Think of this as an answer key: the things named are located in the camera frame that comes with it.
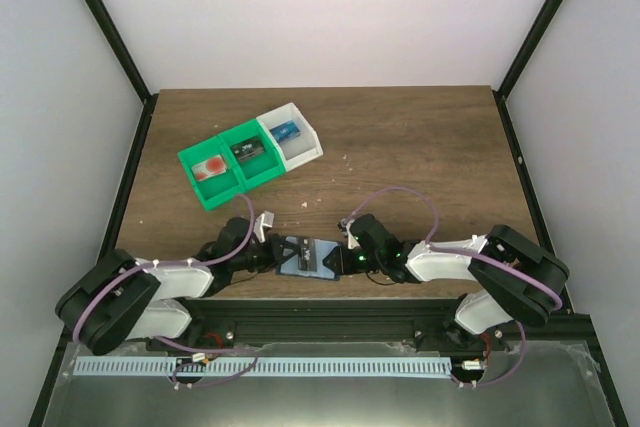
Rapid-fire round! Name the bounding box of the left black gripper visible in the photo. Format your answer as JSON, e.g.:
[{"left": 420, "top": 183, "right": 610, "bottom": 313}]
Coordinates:
[{"left": 231, "top": 234, "right": 301, "bottom": 274}]

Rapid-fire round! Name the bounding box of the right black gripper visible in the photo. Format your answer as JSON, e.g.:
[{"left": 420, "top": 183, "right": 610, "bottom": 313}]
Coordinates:
[{"left": 323, "top": 245, "right": 384, "bottom": 276}]

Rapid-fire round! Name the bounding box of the blue leather card holder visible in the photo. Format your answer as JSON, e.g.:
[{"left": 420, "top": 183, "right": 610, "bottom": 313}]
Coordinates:
[{"left": 276, "top": 238, "right": 340, "bottom": 281}]

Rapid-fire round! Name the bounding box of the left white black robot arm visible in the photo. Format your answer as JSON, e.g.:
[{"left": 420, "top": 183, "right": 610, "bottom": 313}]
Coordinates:
[{"left": 55, "top": 217, "right": 301, "bottom": 355}]

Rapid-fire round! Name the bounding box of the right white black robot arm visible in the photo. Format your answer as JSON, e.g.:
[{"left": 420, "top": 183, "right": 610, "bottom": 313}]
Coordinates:
[{"left": 316, "top": 214, "right": 570, "bottom": 350}]

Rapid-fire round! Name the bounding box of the white red credit card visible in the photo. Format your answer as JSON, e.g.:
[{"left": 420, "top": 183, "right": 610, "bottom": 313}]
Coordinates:
[{"left": 191, "top": 154, "right": 228, "bottom": 182}]

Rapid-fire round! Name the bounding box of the black credit card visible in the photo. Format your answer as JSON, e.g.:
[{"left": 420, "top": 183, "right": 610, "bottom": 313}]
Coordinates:
[{"left": 230, "top": 136, "right": 265, "bottom": 163}]

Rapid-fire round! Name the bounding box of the blue credit card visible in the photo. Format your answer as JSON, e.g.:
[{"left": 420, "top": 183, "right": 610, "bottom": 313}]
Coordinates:
[{"left": 269, "top": 120, "right": 301, "bottom": 144}]

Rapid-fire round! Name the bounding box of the left green bin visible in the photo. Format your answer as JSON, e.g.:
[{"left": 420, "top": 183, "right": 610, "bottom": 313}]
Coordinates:
[{"left": 178, "top": 136, "right": 244, "bottom": 211}]

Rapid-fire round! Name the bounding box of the green bin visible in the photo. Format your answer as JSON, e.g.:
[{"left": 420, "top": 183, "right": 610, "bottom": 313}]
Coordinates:
[
  {"left": 178, "top": 136, "right": 244, "bottom": 211},
  {"left": 219, "top": 119, "right": 285, "bottom": 192}
]

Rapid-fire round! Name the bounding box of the middle green bin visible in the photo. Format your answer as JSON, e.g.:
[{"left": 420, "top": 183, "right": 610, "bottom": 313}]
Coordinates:
[{"left": 219, "top": 119, "right": 285, "bottom": 192}]

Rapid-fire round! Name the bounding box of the white bin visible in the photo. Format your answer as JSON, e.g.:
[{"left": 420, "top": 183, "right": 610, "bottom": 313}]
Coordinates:
[{"left": 257, "top": 102, "right": 324, "bottom": 172}]

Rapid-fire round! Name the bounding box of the grey metal sheet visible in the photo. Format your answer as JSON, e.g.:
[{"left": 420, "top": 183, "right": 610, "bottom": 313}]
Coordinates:
[{"left": 43, "top": 341, "right": 615, "bottom": 426}]

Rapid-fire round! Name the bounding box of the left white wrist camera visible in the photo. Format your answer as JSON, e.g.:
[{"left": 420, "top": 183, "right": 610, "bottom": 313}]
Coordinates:
[{"left": 253, "top": 211, "right": 275, "bottom": 243}]

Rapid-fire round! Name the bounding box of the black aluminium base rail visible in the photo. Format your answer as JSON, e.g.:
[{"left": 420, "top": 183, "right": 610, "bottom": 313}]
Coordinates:
[{"left": 80, "top": 298, "right": 597, "bottom": 355}]

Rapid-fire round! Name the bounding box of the left black side rail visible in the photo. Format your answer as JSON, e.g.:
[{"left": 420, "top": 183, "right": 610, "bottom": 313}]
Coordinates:
[{"left": 96, "top": 93, "right": 159, "bottom": 263}]

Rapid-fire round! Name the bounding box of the black side rail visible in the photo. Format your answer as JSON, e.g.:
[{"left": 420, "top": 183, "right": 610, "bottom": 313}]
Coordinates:
[
  {"left": 96, "top": 93, "right": 159, "bottom": 263},
  {"left": 492, "top": 90, "right": 574, "bottom": 316}
]

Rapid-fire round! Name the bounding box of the right black side rail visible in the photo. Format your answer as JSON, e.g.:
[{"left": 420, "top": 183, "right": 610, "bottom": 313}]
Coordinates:
[{"left": 492, "top": 90, "right": 574, "bottom": 316}]

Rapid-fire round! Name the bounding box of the light blue slotted cable duct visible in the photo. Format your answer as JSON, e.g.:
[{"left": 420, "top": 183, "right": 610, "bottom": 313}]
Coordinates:
[{"left": 73, "top": 356, "right": 452, "bottom": 379}]

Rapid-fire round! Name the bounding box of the left black frame post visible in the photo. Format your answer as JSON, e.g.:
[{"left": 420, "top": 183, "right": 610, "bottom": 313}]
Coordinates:
[{"left": 84, "top": 0, "right": 152, "bottom": 104}]

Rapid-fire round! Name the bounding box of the black frame post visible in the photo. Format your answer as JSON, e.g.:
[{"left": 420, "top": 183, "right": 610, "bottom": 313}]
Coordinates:
[
  {"left": 496, "top": 0, "right": 564, "bottom": 99},
  {"left": 84, "top": 0, "right": 152, "bottom": 104}
]

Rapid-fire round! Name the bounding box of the right black frame post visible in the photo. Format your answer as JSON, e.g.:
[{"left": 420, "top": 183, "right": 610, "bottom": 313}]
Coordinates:
[{"left": 496, "top": 0, "right": 564, "bottom": 99}]

